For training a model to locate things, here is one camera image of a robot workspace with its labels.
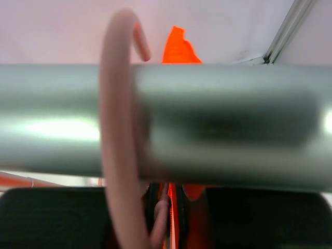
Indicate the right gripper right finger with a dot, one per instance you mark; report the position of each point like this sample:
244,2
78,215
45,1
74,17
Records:
247,218

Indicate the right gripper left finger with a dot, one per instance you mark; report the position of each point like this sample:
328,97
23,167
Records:
64,217

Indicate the orange shorts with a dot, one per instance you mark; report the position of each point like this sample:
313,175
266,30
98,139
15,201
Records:
185,226

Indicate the pink clothes hanger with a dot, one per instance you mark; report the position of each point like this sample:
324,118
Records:
123,144

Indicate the silver clothes rack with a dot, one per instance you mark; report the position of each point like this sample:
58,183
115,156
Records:
266,127

